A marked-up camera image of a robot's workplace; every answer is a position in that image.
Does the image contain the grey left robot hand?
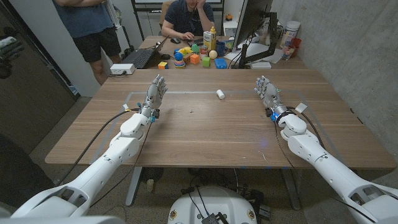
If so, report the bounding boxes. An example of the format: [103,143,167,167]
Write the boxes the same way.
[139,73,169,118]

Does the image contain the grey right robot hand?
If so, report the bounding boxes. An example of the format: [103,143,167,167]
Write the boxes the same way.
[254,75,289,121]

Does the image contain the flat white box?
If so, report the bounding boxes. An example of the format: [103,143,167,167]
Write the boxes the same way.
[250,61,272,70]

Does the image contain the black laptop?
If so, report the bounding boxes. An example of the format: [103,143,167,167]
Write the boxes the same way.
[121,36,170,70]

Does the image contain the white power adapter box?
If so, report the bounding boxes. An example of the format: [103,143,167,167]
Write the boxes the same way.
[109,63,136,75]

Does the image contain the white paper sheet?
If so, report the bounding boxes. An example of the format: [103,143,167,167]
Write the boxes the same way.
[224,42,284,65]

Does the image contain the clear drinking glass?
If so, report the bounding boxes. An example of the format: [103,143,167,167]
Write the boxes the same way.
[281,45,294,61]

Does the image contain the red cup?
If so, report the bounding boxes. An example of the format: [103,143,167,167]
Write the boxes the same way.
[289,37,302,58]

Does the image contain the white cylindrical canister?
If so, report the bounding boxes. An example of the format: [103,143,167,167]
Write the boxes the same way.
[279,20,302,49]

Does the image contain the blue mug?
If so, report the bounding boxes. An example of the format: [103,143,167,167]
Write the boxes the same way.
[215,41,228,57]

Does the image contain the white cabinet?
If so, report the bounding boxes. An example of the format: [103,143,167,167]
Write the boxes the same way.
[223,19,239,37]

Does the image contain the black computer monitor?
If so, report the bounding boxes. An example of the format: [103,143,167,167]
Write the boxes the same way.
[232,0,274,52]

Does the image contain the seated person in dark polo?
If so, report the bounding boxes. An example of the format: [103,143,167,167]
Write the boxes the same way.
[160,0,215,40]

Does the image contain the grey table leg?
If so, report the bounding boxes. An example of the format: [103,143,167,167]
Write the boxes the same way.
[280,167,302,211]
[125,167,143,207]

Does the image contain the standing person in blue shirt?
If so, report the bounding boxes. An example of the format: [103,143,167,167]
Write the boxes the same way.
[52,0,123,86]

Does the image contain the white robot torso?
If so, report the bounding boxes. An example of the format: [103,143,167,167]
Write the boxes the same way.
[167,185,258,224]

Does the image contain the small black connector box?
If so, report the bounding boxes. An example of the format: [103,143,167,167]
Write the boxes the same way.
[201,212,229,224]

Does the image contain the black teleoperation glove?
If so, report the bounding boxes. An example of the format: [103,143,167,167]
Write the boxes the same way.
[0,36,25,79]

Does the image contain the blue stacking ring toy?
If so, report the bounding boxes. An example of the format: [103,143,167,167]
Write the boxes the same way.
[174,52,186,68]

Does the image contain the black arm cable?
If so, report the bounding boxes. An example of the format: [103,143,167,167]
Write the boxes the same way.
[89,121,154,208]
[57,108,141,187]
[273,119,379,224]
[287,106,326,150]

